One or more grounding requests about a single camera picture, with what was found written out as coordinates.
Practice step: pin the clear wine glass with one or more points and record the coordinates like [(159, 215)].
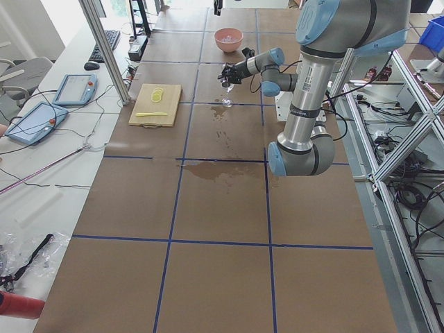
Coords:
[(226, 101)]

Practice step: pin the blue teach pendant far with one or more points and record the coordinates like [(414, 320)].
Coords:
[(75, 90)]

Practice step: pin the blue teach pendant near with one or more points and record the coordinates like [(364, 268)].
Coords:
[(37, 123)]

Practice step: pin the yellow lemon slice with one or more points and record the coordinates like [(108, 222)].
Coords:
[(157, 94)]

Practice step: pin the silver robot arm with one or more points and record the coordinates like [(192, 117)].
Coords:
[(325, 31)]

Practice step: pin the yellow plastic knife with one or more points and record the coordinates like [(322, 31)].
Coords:
[(151, 114)]

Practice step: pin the black computer mouse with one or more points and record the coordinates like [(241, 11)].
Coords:
[(90, 66)]

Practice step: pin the pink bowl of ice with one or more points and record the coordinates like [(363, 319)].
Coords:
[(228, 39)]

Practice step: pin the red fire extinguisher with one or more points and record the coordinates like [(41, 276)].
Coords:
[(18, 306)]

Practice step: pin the aluminium frame post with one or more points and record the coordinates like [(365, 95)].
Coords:
[(96, 27)]

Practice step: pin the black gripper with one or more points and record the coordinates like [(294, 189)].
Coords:
[(238, 70)]

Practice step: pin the bamboo cutting board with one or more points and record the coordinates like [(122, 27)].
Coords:
[(169, 104)]

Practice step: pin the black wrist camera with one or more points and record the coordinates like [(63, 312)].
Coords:
[(248, 53)]

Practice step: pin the blue teach pendant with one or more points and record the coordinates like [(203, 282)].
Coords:
[(37, 123), (75, 90)]

